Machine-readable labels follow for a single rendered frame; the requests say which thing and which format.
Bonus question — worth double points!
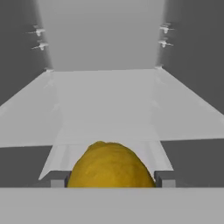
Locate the yellow lemon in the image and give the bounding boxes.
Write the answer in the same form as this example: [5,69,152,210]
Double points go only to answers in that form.
[66,140,158,188]

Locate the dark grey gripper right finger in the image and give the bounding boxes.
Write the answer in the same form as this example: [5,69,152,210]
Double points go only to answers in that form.
[153,170,177,188]

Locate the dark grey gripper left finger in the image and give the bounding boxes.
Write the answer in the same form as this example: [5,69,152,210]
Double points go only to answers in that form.
[50,171,73,188]

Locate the grey fridge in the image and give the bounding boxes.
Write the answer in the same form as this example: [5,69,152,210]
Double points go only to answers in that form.
[0,0,224,188]

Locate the white shelf peg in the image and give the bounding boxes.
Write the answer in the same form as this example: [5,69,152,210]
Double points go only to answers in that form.
[26,24,46,38]
[158,22,175,34]
[157,38,174,49]
[31,40,50,52]

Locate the narrow white fridge shelf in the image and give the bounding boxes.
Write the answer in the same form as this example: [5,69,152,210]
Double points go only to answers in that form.
[38,141,175,181]

